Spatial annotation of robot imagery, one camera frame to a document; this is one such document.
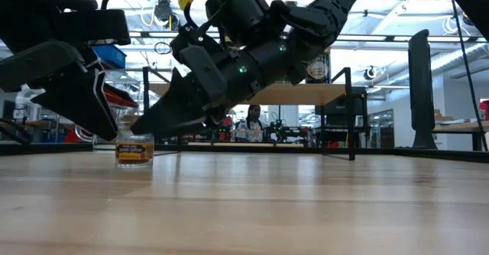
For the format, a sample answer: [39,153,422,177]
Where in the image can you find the black aluminium table frame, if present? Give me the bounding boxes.
[0,142,489,164]

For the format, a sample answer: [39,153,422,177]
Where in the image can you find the small cork-lid saffron jar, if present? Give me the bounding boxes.
[115,121,155,169]

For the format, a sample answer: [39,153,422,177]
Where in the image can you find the red plastic bin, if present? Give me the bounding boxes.
[63,127,83,144]
[102,82,139,109]

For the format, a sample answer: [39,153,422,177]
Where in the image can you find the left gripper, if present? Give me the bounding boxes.
[0,0,132,141]

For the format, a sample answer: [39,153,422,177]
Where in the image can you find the thin black hanging cable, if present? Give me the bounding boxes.
[450,0,489,152]

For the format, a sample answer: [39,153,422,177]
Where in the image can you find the tall black upright post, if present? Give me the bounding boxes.
[407,28,439,150]

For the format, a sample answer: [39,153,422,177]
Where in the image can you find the wooden side desk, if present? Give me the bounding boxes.
[431,120,489,152]

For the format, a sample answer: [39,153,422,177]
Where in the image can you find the black cabinet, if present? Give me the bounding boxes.
[315,86,368,144]

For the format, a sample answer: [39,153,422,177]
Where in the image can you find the wooden shelf black metal legs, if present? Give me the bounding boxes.
[143,66,357,161]

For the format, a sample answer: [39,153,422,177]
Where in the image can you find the blue plastic bin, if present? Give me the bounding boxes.
[91,44,128,69]

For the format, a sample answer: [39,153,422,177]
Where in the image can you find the person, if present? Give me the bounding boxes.
[235,104,265,144]

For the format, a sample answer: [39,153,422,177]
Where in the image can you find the black ceiling cable reel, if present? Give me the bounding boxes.
[154,0,181,31]

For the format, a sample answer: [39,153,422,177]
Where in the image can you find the black hanging cable loop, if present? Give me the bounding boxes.
[154,40,172,56]

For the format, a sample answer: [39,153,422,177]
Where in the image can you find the cardboard boxes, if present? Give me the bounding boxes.
[433,108,452,123]

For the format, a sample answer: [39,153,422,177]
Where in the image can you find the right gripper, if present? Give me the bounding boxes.
[131,27,268,138]

